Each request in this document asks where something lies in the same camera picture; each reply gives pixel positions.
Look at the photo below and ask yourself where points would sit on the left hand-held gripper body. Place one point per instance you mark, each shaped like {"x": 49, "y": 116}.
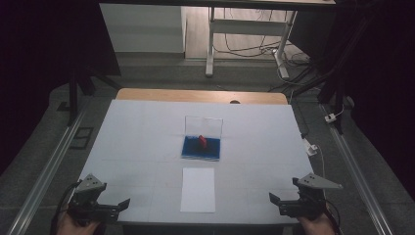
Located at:
{"x": 86, "y": 209}

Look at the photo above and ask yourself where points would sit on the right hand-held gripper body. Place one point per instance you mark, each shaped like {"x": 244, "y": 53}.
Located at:
{"x": 308, "y": 207}

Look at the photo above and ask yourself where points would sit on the clear box with blue pad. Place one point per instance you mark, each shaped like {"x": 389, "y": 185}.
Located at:
{"x": 195, "y": 150}

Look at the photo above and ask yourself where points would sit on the red stamp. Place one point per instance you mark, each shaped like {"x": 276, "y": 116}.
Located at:
{"x": 202, "y": 141}

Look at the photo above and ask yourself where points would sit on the person's right hand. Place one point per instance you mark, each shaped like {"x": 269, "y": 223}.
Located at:
{"x": 318, "y": 226}

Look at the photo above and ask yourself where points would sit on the person's left hand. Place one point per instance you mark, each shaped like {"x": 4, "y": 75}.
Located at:
{"x": 70, "y": 226}

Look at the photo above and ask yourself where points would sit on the white paper sheet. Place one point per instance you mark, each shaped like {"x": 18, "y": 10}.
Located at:
{"x": 198, "y": 191}

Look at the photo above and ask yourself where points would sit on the white power adapter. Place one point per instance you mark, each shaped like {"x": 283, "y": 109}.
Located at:
{"x": 330, "y": 117}

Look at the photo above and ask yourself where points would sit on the black tripod stand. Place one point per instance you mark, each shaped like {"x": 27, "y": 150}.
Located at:
{"x": 74, "y": 94}

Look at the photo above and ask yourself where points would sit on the black metal stand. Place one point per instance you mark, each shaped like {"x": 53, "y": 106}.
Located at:
{"x": 339, "y": 81}

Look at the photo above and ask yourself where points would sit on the black curtain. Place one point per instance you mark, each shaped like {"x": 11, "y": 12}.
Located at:
{"x": 39, "y": 49}
{"x": 388, "y": 81}

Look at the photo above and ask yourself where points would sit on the white cabinet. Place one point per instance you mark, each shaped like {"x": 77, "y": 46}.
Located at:
{"x": 142, "y": 27}

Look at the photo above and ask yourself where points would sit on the aluminium floor rail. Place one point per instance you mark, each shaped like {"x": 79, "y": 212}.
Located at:
{"x": 45, "y": 176}
{"x": 355, "y": 169}

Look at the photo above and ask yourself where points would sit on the black floor frame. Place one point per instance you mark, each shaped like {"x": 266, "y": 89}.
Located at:
{"x": 81, "y": 138}

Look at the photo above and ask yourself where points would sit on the white desk frame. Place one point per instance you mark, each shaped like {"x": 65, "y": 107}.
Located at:
{"x": 244, "y": 27}

